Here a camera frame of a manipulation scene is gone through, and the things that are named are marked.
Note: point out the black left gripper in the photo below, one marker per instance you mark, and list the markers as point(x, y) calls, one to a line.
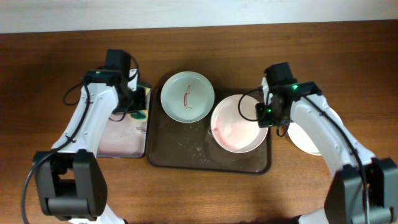
point(142, 101)

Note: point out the black tray with soapy water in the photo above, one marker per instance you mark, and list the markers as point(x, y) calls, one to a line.
point(126, 138)

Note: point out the cream white plate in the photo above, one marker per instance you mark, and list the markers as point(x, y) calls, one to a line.
point(302, 140)

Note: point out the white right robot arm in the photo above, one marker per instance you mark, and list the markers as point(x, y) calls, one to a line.
point(364, 187)

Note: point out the dark brown serving tray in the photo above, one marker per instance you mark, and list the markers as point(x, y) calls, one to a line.
point(192, 146)

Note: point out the pale green plate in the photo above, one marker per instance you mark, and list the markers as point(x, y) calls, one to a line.
point(187, 97)

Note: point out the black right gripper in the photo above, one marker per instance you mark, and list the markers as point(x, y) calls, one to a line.
point(262, 120)

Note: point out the pink plate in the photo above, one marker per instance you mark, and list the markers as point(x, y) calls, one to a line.
point(230, 130)

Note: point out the green and yellow sponge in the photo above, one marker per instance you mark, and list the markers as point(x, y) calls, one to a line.
point(141, 115)

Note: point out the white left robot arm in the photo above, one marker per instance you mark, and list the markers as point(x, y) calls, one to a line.
point(69, 181)

